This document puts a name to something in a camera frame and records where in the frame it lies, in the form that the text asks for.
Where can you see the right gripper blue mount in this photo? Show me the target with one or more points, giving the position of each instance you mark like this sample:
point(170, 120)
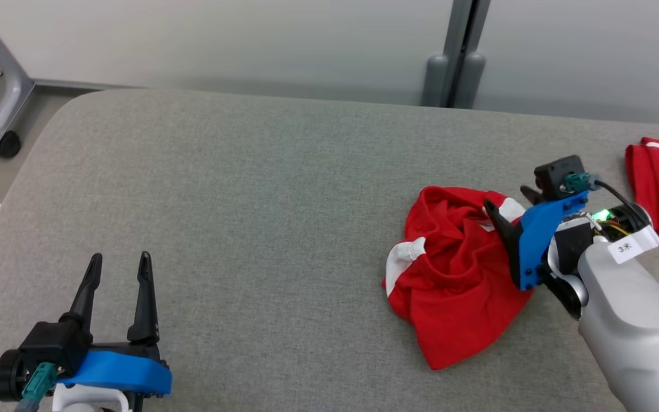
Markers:
point(547, 240)

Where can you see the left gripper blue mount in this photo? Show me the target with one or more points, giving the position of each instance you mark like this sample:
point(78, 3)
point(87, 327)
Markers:
point(118, 372)

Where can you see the white paper label tag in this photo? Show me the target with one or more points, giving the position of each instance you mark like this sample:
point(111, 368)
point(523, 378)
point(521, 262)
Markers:
point(632, 246)

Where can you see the black caster wheel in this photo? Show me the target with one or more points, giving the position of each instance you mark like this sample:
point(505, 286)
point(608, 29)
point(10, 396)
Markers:
point(5, 144)

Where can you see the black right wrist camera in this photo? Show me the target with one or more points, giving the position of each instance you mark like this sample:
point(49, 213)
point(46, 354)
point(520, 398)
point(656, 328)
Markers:
point(555, 174)

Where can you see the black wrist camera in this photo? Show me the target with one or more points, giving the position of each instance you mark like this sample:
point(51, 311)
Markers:
point(555, 174)
point(55, 343)

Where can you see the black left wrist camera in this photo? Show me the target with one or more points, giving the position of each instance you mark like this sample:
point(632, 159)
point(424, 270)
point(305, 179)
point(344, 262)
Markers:
point(55, 343)

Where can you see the grey partition joint post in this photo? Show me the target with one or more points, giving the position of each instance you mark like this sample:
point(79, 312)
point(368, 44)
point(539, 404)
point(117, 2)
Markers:
point(455, 51)

